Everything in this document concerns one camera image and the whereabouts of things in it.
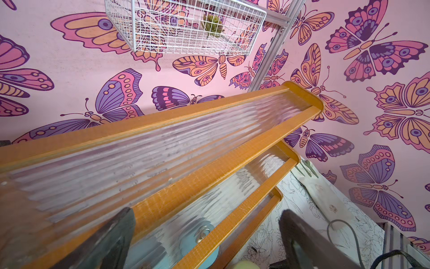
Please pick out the wooden three-tier shelf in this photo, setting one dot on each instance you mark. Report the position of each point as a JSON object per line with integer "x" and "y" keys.
{"x": 57, "y": 190}

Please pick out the beige cloth tool pouch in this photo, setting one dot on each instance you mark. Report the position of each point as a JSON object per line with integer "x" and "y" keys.
{"x": 323, "y": 200}

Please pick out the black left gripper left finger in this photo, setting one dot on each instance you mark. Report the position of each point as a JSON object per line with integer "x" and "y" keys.
{"x": 107, "y": 248}

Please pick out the small succulent in basket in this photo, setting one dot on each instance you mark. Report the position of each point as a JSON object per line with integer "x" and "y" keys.
{"x": 213, "y": 26}

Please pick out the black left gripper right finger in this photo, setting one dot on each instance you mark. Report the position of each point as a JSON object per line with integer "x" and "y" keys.
{"x": 305, "y": 248}

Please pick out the pale yellow-green tea canister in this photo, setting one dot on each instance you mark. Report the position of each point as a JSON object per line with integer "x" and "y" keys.
{"x": 245, "y": 265}

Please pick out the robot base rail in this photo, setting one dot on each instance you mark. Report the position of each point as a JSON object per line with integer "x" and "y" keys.
{"x": 418, "y": 248}

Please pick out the white wire wall basket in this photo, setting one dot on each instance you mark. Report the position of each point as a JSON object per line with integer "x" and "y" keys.
{"x": 174, "y": 27}

